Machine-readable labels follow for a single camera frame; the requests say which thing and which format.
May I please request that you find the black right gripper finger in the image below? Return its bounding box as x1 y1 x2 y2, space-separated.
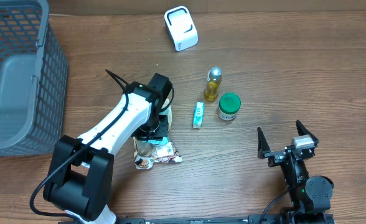
296 120 319 145
257 127 271 159

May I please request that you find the brown snack packet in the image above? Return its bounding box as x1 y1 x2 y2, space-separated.
132 98 183 170

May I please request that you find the teal Kleenex tissue pack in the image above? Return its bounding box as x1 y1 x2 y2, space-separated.
192 102 205 129

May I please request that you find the green lid white jar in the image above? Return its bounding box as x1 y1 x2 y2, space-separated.
217 92 241 121

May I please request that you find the clear yellow liquid bottle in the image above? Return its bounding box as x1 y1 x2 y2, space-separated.
204 67 222 101

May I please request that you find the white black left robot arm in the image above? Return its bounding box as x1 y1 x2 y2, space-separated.
30 71 174 223

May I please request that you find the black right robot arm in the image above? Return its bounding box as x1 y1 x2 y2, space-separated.
257 120 335 224

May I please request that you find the white barcode scanner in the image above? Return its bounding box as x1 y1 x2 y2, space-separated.
164 6 199 52

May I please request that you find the grey plastic mesh basket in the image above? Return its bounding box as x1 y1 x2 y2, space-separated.
0 0 68 156

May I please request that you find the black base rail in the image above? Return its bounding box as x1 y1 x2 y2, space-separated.
116 215 288 224

